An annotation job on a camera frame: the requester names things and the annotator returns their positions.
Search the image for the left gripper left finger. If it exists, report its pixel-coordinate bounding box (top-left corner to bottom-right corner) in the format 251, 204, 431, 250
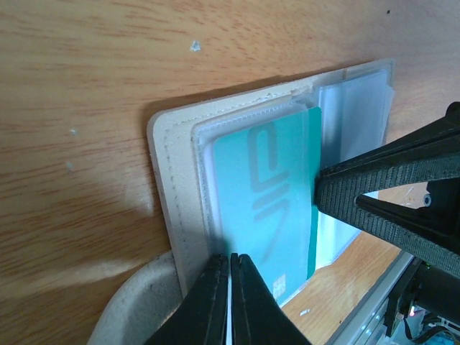
145, 254, 229, 344

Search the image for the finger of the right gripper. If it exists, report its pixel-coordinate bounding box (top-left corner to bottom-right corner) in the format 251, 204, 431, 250
313, 102, 459, 277

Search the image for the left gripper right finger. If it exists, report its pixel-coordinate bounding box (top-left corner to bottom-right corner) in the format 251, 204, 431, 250
230, 253, 310, 344

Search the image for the beige card holder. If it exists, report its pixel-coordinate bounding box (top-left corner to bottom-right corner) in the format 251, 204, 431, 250
86, 57, 396, 345

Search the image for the aluminium rail frame front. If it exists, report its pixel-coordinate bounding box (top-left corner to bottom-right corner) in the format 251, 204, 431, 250
326, 252, 414, 344

